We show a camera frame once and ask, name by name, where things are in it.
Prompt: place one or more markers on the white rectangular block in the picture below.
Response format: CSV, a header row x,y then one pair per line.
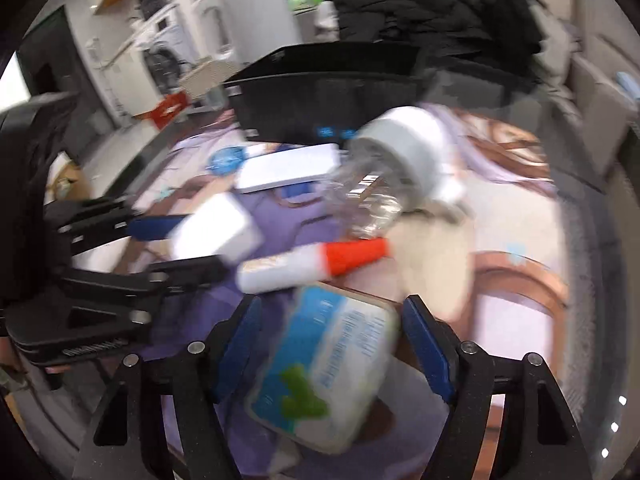
x,y
215,232

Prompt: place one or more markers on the white washing machine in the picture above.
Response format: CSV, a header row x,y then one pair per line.
x,y
165,60

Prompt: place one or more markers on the black puffer jacket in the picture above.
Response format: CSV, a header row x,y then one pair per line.
x,y
380,0

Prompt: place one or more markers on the printed desk mat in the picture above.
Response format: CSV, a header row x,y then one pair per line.
x,y
510,310

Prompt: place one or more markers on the blue green wipes packet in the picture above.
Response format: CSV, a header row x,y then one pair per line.
x,y
325,360

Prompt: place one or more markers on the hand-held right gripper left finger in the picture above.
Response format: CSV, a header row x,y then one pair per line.
x,y
239,352

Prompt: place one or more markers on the white tube with orange cap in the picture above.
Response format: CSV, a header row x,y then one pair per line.
x,y
280,270

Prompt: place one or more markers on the dark door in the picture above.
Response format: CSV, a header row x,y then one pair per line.
x,y
55,60

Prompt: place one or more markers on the grey sofa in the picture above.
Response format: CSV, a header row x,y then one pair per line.
x,y
595,90

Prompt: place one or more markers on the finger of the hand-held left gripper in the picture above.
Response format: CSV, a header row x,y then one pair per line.
x,y
152,227
190,272

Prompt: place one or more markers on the clear plastic bottle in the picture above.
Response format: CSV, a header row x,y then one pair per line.
x,y
370,205

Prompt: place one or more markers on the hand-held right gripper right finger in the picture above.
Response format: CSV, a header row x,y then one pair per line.
x,y
425,352

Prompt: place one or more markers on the white power bank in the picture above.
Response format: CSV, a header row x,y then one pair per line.
x,y
287,167

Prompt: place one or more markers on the white electric kettle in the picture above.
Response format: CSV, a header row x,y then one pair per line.
x,y
255,20

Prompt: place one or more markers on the woven laundry basket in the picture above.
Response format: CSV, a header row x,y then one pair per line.
x,y
205,77

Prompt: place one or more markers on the red paper bag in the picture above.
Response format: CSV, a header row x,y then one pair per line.
x,y
169,110

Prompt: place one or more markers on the black coat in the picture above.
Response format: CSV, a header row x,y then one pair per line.
x,y
500,20

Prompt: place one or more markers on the black cardboard box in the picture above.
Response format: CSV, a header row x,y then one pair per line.
x,y
320,100

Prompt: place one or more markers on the white round plug adapter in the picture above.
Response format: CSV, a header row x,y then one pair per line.
x,y
405,145

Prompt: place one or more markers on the blue round lid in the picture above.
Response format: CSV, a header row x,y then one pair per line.
x,y
229,160

